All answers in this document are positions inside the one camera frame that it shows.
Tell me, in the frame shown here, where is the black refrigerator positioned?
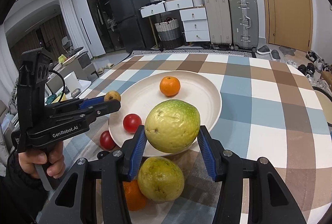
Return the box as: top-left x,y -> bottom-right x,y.
109,0 -> 155,53

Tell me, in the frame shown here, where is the red tomato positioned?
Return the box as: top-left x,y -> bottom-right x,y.
123,113 -> 142,134
100,131 -> 116,150

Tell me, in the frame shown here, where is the orange tangerine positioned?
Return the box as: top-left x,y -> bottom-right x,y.
123,180 -> 148,212
159,76 -> 181,97

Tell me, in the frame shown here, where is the wooden door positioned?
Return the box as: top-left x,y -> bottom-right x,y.
264,0 -> 313,52

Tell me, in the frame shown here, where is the silver grey suitcase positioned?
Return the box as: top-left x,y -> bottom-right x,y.
229,0 -> 259,53

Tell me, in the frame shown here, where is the dark purple plum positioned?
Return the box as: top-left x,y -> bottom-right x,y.
97,150 -> 110,159

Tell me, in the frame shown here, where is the black cable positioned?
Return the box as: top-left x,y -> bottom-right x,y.
48,69 -> 65,103

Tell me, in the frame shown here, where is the woven laundry basket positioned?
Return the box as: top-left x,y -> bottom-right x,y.
155,17 -> 183,50

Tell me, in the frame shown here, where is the tan longan fruit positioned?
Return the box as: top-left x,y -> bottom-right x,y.
104,90 -> 121,102

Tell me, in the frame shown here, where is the checkered tablecloth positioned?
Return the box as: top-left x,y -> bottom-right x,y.
64,54 -> 331,223

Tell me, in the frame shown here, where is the person's left hand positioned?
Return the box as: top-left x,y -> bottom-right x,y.
18,141 -> 66,179

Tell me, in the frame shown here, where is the beige suitcase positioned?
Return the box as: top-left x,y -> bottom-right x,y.
203,0 -> 232,45

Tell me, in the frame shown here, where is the white drawer desk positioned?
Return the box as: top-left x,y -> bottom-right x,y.
140,0 -> 210,44

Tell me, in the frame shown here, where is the large yellow-green guava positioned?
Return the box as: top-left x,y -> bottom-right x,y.
144,99 -> 200,153

